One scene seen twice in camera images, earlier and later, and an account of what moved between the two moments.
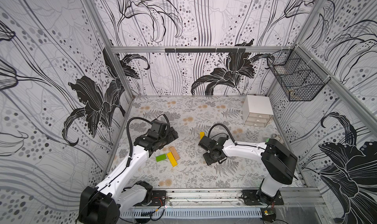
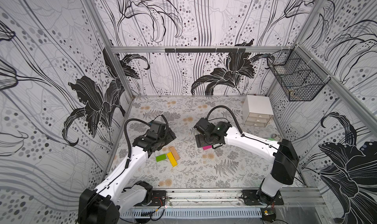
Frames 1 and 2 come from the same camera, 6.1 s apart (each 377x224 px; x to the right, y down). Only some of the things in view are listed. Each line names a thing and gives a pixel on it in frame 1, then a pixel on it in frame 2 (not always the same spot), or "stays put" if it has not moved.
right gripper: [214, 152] -> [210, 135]
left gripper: [172, 135] stays put
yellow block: [172, 159] stays put
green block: [160, 157] stays put
